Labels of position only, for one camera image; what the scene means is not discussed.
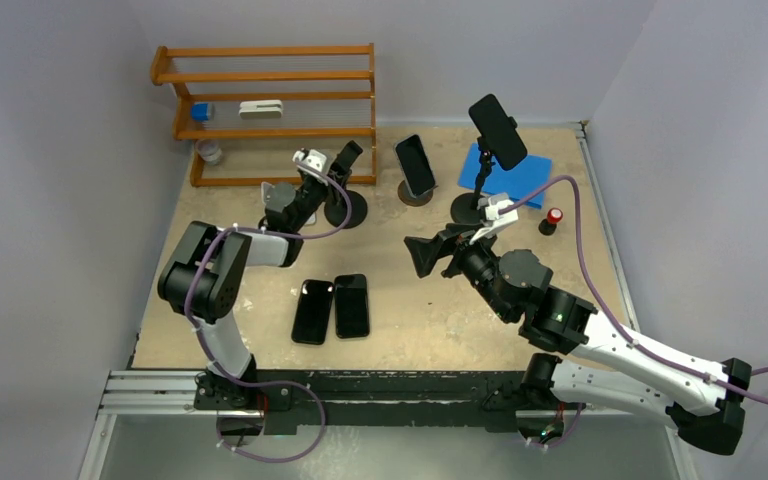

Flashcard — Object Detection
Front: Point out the white flat device on rack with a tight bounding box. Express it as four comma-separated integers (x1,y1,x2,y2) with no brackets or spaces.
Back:
238,99,284,120

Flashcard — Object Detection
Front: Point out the purple cable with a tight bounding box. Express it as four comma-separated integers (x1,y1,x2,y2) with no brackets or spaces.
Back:
183,148,353,465
499,175,768,452

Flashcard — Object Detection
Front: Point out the blue white small box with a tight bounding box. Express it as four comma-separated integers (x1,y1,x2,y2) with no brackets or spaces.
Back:
190,102,215,123

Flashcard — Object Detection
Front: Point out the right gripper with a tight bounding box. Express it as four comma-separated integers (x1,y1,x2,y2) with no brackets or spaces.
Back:
404,223,515,321

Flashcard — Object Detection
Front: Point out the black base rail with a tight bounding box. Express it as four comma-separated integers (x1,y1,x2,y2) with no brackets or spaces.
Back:
194,369,576,435

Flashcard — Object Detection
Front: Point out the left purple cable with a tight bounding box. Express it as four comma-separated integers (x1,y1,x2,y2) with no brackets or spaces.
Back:
183,148,353,465

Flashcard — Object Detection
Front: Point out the phone on tall stand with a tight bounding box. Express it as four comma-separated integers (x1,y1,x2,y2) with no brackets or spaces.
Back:
468,93,528,171

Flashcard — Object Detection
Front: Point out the blue foam mat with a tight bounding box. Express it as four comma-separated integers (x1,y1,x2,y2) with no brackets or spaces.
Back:
457,143,553,201

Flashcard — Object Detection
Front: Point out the orange wooden rack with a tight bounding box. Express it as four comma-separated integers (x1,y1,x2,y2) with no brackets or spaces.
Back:
149,43,378,185

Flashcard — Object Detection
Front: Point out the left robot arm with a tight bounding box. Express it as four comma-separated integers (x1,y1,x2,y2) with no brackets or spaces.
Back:
157,141,366,409

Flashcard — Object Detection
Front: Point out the black phone from silver stand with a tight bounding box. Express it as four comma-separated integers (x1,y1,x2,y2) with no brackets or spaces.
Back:
291,279,334,345

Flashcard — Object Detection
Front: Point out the small clear plastic jar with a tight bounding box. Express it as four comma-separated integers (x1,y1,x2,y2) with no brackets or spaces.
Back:
194,139,223,165

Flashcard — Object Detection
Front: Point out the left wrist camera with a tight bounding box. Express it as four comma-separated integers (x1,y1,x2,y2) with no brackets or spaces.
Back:
292,149,333,185

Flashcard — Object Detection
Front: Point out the silver folding phone stand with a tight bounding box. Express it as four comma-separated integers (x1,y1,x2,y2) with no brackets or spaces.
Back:
260,182,317,226

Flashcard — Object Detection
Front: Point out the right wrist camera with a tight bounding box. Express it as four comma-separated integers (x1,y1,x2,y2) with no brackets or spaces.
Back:
469,193,519,244

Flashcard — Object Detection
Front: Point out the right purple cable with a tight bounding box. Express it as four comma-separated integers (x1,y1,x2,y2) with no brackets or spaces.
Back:
499,175,768,452

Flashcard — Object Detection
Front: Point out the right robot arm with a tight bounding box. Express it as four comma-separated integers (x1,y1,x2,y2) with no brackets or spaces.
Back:
404,224,751,456

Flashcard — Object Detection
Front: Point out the black tall round-base stand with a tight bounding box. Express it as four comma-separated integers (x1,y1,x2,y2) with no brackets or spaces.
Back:
450,135,495,224

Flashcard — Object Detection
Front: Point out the red black button knob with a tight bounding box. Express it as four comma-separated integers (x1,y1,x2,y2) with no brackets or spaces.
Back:
538,208,564,236

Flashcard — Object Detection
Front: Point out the phone on wooden puck stand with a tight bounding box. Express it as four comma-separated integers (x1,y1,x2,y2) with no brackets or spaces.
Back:
394,134,437,195

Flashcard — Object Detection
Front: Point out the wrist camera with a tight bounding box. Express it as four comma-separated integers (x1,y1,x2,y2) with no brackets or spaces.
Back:
469,193,519,244
292,149,333,185

